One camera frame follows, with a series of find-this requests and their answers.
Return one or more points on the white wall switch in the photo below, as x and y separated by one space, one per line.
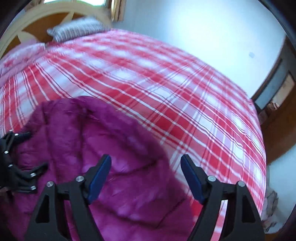
251 55

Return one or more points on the pink floral folded quilt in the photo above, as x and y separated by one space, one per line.
21 56

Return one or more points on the right yellow curtain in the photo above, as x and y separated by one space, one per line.
118 10

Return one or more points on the striped pillow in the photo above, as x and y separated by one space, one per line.
77 28

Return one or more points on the red white plaid bedsheet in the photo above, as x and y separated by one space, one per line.
205 123

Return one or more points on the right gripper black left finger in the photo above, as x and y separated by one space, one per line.
48 220

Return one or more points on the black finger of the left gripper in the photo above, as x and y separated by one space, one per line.
14 179
10 140

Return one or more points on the dark wooden door frame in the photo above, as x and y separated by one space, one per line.
283 67

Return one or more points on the cream wooden round headboard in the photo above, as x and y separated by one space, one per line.
34 23

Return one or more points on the grey cloth pile on floor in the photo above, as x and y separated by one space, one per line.
269 219

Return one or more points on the magenta quilted down jacket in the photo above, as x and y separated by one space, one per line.
80 170

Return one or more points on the brown wooden door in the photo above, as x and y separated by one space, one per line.
279 130

